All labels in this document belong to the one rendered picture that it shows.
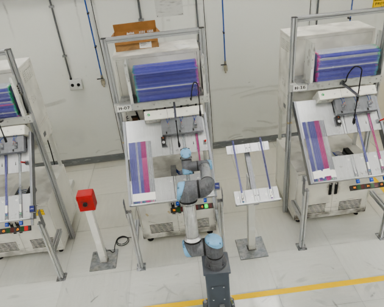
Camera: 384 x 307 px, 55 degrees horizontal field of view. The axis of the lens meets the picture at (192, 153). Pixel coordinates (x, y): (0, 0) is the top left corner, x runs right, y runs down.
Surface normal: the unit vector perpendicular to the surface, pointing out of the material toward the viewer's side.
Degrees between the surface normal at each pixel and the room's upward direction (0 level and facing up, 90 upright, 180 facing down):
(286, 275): 0
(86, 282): 0
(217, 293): 90
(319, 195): 90
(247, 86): 90
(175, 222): 90
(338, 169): 45
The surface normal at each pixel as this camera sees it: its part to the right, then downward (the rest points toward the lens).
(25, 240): 0.08, 0.51
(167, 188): 0.00, -0.25
